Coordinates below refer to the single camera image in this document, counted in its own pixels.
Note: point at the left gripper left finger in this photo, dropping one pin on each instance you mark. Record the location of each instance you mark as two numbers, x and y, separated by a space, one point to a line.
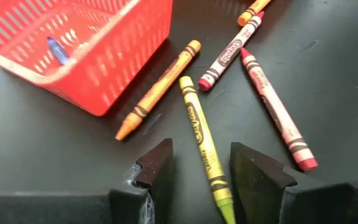
73 208

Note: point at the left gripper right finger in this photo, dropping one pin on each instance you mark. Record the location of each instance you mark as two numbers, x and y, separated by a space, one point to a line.
306 205

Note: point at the red-pink plastic basket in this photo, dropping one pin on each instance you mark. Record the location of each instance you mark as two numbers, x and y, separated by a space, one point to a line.
85 99

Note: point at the blue crayon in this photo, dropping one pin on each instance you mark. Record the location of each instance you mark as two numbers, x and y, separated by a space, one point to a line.
57 51

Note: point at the pink crayon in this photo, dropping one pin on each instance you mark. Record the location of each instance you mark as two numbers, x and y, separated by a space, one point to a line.
275 105
228 54

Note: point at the yellow crayon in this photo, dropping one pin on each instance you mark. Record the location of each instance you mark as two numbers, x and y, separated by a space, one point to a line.
200 130

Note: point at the orange crayon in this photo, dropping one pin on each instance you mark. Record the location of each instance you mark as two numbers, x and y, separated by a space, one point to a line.
252 12
157 90

